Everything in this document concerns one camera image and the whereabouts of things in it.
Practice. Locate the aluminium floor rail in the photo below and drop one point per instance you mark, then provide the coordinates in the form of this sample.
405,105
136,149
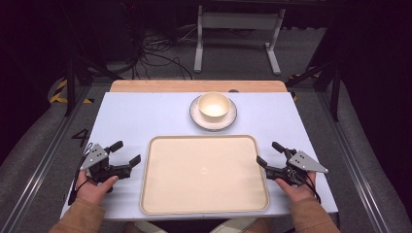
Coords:
39,168
356,168

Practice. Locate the beige plastic tray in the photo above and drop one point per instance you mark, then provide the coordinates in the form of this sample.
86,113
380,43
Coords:
204,176

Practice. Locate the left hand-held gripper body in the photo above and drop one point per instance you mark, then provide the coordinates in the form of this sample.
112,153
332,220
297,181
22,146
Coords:
94,156

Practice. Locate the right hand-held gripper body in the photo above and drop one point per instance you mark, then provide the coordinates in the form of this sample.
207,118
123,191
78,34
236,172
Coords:
304,161

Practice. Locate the black metal stand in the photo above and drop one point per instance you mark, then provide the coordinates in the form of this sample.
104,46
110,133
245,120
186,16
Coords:
70,87
335,93

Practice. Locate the cream bowl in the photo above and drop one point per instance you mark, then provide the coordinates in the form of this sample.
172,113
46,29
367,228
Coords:
213,106

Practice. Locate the person's right hand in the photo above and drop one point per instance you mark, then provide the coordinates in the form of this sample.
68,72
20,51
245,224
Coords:
301,191

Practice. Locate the yellow and black floor tape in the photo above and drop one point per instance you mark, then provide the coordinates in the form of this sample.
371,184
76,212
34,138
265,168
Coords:
58,93
294,96

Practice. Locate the white plate with dark rim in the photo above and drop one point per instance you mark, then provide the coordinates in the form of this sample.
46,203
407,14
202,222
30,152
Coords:
226,121

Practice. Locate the wooden table board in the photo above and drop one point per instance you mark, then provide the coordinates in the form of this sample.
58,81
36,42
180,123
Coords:
194,86

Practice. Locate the white metal stand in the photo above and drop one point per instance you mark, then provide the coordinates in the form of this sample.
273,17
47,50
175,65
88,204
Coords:
238,21

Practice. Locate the person's left hand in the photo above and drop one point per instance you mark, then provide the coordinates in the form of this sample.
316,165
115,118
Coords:
92,192

